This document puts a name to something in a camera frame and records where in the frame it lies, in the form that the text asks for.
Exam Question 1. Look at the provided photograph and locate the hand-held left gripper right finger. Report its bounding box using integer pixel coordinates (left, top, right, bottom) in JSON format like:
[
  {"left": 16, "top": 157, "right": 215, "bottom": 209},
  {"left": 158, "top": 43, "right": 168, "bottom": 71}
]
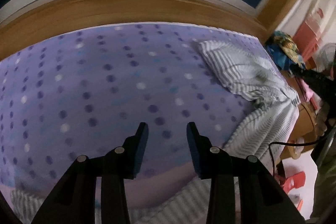
[{"left": 186, "top": 122, "right": 306, "bottom": 224}]

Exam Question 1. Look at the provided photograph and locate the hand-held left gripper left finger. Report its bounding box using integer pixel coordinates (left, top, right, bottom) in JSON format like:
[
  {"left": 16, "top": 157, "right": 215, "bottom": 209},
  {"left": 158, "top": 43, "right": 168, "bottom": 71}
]
[{"left": 31, "top": 122, "right": 149, "bottom": 224}]

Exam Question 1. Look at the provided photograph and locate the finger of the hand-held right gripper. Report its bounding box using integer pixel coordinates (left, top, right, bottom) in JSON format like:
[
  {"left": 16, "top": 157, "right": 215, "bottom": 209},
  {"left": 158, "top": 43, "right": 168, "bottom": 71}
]
[{"left": 290, "top": 66, "right": 311, "bottom": 83}]

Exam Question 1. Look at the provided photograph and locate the grey white striped garment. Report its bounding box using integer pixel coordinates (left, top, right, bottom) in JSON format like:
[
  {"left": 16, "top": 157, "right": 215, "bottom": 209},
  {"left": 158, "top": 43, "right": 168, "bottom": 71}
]
[{"left": 10, "top": 40, "right": 301, "bottom": 224}]

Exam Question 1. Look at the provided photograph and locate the person's right forearm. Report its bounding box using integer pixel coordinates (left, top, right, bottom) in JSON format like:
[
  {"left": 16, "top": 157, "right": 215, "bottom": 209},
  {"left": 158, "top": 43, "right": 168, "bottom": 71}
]
[{"left": 311, "top": 130, "right": 336, "bottom": 219}]

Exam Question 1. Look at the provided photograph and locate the colourful patterned clothes pile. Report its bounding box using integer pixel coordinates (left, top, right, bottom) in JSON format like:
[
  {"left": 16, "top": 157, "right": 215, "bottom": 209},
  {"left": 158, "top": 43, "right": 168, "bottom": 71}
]
[{"left": 265, "top": 31, "right": 306, "bottom": 69}]

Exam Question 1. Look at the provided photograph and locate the person's right hand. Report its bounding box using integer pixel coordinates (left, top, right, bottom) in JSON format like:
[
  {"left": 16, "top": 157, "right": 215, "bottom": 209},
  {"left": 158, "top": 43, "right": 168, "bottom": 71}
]
[{"left": 316, "top": 102, "right": 331, "bottom": 133}]

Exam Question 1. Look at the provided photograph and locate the pink cloth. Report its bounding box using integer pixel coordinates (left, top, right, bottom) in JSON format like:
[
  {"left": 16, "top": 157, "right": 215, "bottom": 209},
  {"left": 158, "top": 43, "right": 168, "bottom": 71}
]
[{"left": 299, "top": 77, "right": 315, "bottom": 102}]

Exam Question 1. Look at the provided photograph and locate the white standing fan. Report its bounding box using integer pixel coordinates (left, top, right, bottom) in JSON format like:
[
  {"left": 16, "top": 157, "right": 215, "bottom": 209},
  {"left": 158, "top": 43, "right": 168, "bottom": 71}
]
[{"left": 312, "top": 43, "right": 336, "bottom": 72}]

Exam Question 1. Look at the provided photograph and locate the red cabinet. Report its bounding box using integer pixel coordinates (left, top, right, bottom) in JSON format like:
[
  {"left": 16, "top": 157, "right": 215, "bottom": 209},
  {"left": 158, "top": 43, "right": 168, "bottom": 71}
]
[{"left": 293, "top": 7, "right": 326, "bottom": 62}]

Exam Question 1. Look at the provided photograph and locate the purple dotted bedsheet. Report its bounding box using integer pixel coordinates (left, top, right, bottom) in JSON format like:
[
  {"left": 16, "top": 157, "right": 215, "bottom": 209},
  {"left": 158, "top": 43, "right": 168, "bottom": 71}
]
[{"left": 0, "top": 22, "right": 292, "bottom": 224}]

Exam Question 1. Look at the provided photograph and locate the red plastic stool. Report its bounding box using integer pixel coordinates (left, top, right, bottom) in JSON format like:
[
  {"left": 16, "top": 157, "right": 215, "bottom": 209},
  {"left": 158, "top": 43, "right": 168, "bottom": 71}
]
[{"left": 282, "top": 172, "right": 306, "bottom": 191}]

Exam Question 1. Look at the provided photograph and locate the black cable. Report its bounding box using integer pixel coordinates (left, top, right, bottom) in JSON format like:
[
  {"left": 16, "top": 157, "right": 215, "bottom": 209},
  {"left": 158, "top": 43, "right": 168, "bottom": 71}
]
[{"left": 269, "top": 132, "right": 334, "bottom": 177}]

